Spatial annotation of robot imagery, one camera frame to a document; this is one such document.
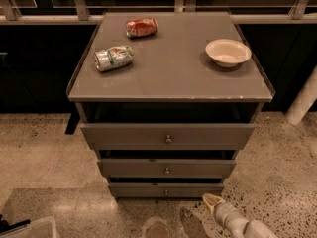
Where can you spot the grey bottom drawer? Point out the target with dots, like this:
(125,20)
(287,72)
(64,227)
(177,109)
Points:
(165,190)

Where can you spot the white paper bowl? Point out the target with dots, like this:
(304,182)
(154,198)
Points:
(228,53)

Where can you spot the grey top drawer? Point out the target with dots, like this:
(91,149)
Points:
(166,136)

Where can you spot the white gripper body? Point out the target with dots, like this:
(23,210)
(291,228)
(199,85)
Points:
(225,212)

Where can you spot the metal railing frame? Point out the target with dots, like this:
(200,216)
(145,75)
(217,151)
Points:
(92,11)

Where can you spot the cream gripper fingers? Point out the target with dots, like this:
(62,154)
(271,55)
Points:
(211,201)

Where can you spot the grey middle drawer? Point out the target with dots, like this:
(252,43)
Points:
(165,168)

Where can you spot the grey drawer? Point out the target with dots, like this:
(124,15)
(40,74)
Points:
(166,136)
(165,168)
(165,190)

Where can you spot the clear plastic bin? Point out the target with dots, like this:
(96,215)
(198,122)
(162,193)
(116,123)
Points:
(41,228)

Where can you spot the orange crushed soda can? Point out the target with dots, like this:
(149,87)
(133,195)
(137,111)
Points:
(141,27)

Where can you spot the grey drawer cabinet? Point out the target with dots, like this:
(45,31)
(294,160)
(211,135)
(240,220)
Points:
(171,80)

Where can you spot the white diagonal pole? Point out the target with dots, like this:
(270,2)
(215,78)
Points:
(304,100)

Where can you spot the green white soda can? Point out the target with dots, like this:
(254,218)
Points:
(114,57)

